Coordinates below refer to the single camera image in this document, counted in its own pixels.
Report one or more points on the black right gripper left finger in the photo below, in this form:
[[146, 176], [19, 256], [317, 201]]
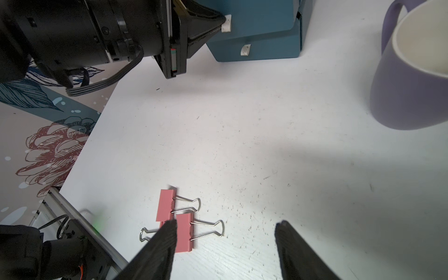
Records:
[[155, 260]]

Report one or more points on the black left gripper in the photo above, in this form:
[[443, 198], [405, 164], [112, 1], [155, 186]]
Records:
[[185, 27]]

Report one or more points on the purple ceramic mug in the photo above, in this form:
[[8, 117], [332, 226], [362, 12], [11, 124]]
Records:
[[410, 87]]

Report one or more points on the teal drawer cabinet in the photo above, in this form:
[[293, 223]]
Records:
[[260, 30]]

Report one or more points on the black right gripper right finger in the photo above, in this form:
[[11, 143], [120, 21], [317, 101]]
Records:
[[298, 261]]

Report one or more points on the pink binder clip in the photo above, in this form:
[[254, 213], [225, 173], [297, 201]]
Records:
[[147, 234], [166, 207], [185, 231]]

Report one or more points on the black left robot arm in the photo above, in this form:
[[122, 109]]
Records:
[[86, 46]]

